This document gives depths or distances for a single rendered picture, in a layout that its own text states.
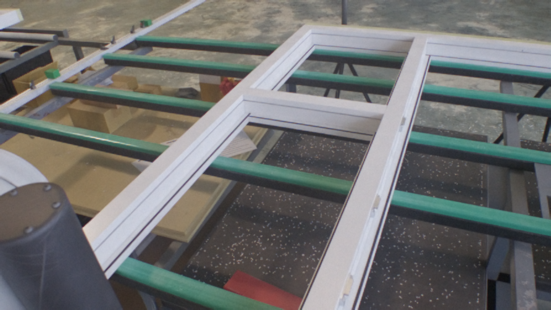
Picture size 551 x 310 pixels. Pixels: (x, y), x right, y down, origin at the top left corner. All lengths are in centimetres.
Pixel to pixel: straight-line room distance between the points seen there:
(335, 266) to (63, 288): 50
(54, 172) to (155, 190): 77
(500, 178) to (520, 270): 69
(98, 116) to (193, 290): 109
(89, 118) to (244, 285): 101
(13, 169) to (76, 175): 129
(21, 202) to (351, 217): 59
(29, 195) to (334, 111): 90
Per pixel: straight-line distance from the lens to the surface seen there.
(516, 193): 101
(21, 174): 23
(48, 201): 17
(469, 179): 141
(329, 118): 104
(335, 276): 62
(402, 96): 108
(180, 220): 119
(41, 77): 211
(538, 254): 124
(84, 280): 18
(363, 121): 102
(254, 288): 100
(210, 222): 166
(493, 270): 115
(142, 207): 84
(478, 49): 151
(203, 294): 71
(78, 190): 144
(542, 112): 133
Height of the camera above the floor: 142
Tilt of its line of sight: 35 degrees down
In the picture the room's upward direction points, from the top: 5 degrees counter-clockwise
